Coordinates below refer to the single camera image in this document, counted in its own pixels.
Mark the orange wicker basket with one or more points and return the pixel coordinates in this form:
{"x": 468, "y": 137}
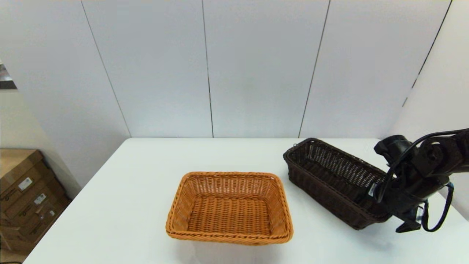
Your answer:
{"x": 229, "y": 209}

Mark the dark brown wicker basket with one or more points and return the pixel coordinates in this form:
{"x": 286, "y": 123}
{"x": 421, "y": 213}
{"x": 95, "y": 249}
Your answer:
{"x": 329, "y": 179}

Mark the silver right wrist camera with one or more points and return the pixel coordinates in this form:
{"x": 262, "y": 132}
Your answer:
{"x": 373, "y": 189}

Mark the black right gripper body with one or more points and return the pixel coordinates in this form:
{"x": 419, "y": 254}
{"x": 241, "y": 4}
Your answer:
{"x": 406, "y": 198}

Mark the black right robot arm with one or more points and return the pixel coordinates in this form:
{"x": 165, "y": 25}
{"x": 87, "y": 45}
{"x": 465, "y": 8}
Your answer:
{"x": 439, "y": 154}

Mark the brown cardboard box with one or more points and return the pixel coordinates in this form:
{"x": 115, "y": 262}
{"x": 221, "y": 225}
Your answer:
{"x": 22, "y": 233}
{"x": 25, "y": 205}
{"x": 18, "y": 165}

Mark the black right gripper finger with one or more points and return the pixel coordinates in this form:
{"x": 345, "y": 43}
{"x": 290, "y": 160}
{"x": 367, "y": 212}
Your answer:
{"x": 408, "y": 226}

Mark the grey metal wall fixture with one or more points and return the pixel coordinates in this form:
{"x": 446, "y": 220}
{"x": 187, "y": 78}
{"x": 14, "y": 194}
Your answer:
{"x": 6, "y": 82}

